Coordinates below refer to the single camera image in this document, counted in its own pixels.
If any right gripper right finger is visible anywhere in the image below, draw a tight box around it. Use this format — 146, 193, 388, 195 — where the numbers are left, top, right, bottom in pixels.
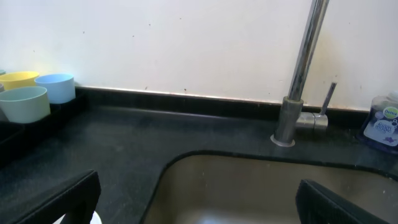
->
295, 179, 392, 224

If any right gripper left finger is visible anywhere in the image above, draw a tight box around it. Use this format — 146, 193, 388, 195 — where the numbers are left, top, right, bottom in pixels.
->
0, 169, 102, 224

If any white cup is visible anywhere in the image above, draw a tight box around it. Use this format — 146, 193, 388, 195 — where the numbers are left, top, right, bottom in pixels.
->
52, 210, 103, 224

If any black tray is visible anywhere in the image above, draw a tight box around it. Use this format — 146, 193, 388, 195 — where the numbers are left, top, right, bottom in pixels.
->
0, 90, 90, 169

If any steel sink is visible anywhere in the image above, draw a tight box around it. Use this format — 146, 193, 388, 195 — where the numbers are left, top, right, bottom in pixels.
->
141, 151, 398, 224

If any steel tap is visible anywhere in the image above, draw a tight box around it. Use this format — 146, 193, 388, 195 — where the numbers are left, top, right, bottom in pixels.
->
269, 0, 338, 148

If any blue soap bottle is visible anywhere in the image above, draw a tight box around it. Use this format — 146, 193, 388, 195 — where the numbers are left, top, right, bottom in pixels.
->
356, 90, 398, 156

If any grey cup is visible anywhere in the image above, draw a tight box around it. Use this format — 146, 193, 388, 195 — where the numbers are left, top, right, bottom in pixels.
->
0, 82, 9, 123

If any blue cup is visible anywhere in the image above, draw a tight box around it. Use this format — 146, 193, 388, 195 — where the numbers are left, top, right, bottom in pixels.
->
34, 73, 76, 105

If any yellow cup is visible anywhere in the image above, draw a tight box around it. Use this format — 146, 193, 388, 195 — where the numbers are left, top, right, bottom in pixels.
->
0, 70, 40, 91

